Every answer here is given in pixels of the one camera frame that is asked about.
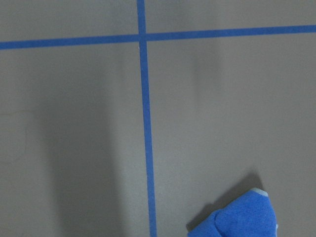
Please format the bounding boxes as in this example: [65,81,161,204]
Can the blue microfibre towel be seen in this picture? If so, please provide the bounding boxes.
[188,188,278,237]

